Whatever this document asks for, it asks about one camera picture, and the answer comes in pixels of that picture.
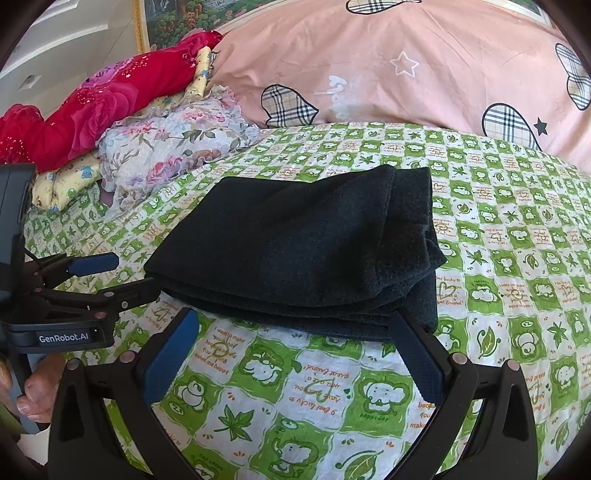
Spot red floral blanket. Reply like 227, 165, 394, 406
0, 30, 223, 175

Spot floral ruffled pillow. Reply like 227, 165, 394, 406
97, 84, 262, 221

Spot person's left forearm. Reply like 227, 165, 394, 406
0, 401, 25, 462

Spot black pants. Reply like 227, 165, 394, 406
144, 165, 448, 343

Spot framed landscape painting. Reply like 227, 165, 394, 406
133, 0, 282, 55

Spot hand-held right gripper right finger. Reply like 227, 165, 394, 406
388, 309, 539, 480

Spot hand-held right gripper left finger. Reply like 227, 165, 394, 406
46, 307, 201, 480

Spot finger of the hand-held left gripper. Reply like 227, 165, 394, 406
30, 252, 121, 290
36, 276, 161, 325

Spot green patterned bed sheet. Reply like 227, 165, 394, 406
18, 121, 591, 480

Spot person's left hand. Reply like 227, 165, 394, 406
0, 353, 68, 422

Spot white wardrobe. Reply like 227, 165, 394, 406
0, 0, 139, 109

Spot pink quilt with plaid patches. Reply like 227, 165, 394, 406
210, 0, 591, 161

